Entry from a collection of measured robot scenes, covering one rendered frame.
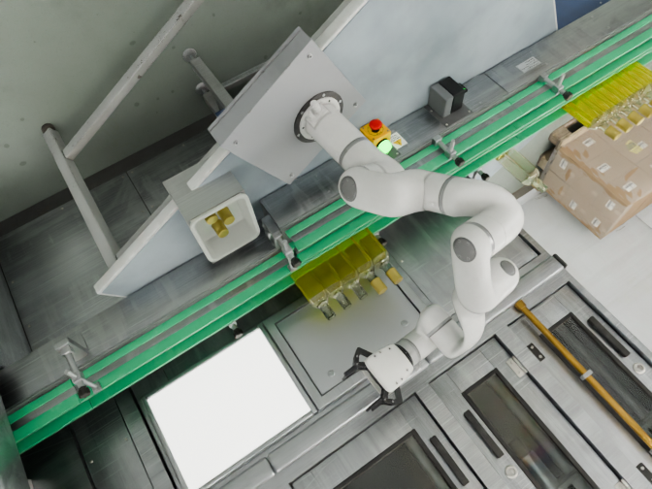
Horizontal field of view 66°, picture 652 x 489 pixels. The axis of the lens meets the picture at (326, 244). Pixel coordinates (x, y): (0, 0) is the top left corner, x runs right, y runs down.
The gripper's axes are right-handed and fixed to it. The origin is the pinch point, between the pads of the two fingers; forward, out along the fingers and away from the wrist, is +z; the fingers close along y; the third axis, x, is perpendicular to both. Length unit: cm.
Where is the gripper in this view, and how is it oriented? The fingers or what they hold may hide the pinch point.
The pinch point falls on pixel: (358, 391)
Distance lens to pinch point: 126.9
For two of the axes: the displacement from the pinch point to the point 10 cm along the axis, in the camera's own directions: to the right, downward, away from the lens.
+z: -7.5, 4.3, -5.0
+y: -6.1, -7.3, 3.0
